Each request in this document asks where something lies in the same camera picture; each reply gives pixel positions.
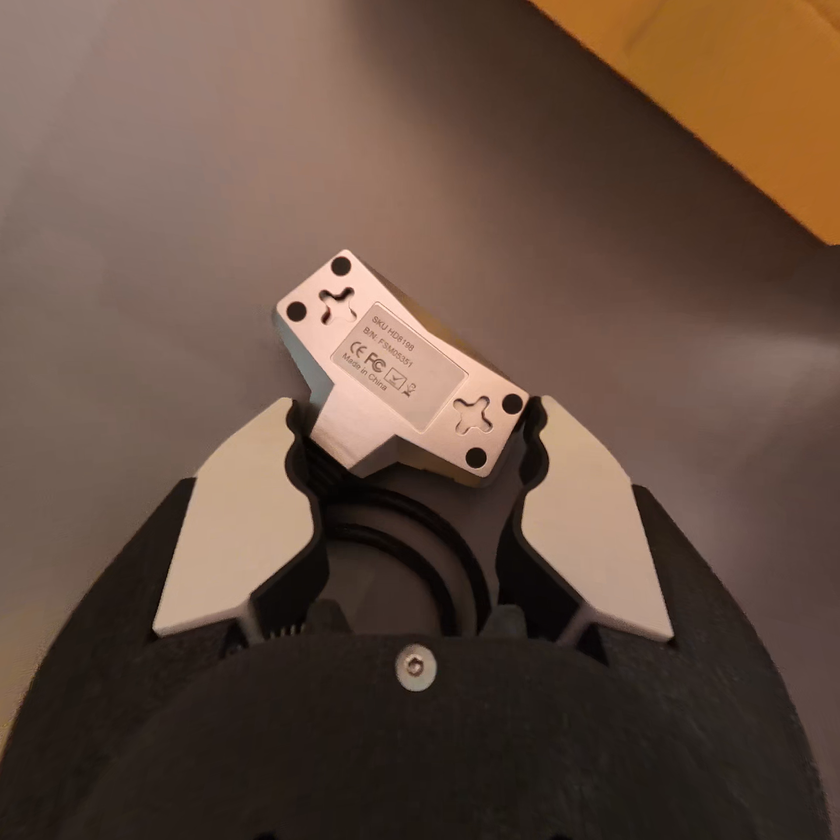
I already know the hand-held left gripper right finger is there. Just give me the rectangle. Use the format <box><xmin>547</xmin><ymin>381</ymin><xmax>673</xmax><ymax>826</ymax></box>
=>
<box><xmin>495</xmin><ymin>394</ymin><xmax>676</xmax><ymax>648</ymax></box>

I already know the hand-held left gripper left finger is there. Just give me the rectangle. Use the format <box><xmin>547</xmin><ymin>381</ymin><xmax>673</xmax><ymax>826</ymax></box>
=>
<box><xmin>152</xmin><ymin>395</ymin><xmax>329</xmax><ymax>647</ymax></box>

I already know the silver metal hdmi hub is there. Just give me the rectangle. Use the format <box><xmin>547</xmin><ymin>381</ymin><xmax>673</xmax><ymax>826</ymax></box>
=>
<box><xmin>271</xmin><ymin>248</ymin><xmax>530</xmax><ymax>490</ymax></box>

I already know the smooth black cable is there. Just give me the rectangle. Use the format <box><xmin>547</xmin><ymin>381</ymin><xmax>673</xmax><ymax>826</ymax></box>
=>
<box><xmin>320</xmin><ymin>451</ymin><xmax>494</xmax><ymax>635</ymax></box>

